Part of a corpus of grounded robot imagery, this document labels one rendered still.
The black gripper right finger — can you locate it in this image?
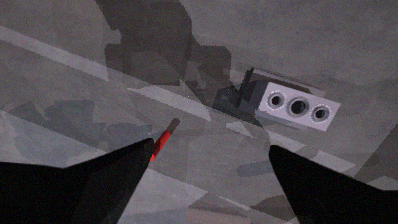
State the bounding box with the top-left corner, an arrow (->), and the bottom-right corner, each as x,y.
269,145 -> 398,224

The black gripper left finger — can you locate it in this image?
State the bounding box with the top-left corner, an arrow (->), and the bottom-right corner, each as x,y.
0,138 -> 154,224

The red peg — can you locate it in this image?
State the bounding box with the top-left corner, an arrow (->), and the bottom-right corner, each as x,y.
150,131 -> 170,161

